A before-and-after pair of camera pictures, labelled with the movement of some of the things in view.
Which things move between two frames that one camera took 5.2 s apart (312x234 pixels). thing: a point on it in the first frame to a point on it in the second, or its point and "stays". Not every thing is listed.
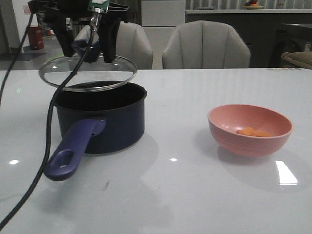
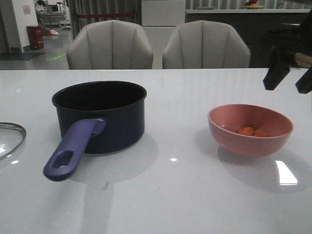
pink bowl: (248, 130) stays
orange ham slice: (247, 130) stays
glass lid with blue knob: (95, 75) to (6, 153)
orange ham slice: (258, 133) stays
